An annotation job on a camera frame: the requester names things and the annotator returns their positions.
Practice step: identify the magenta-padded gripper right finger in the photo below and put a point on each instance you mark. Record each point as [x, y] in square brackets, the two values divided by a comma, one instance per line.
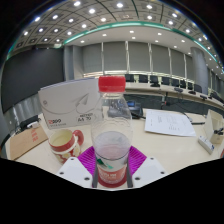
[146, 171]

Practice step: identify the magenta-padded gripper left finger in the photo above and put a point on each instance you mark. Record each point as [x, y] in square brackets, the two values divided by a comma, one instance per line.
[73, 171]

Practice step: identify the clear red-capped water bottle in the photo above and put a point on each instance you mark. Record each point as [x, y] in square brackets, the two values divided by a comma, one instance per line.
[111, 146]

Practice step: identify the red and cream mug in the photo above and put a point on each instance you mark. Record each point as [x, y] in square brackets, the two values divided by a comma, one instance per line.
[63, 145]

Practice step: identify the white printed paper sheet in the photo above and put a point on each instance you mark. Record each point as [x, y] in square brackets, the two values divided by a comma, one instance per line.
[170, 123]

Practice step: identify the brown paper envelope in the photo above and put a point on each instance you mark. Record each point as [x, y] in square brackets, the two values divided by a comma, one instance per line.
[25, 141]

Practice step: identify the black power adapter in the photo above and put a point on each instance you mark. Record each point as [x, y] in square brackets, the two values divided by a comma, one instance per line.
[28, 122]

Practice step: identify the white paper carton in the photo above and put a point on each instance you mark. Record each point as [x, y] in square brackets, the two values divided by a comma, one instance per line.
[66, 103]

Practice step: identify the long curved conference desk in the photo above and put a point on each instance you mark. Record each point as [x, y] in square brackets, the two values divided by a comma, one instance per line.
[150, 88]

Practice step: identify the row of black chairs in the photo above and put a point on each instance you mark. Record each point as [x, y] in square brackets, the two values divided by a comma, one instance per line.
[153, 79]

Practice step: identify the round ceiling lights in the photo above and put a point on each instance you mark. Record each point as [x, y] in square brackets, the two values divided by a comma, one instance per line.
[91, 11]

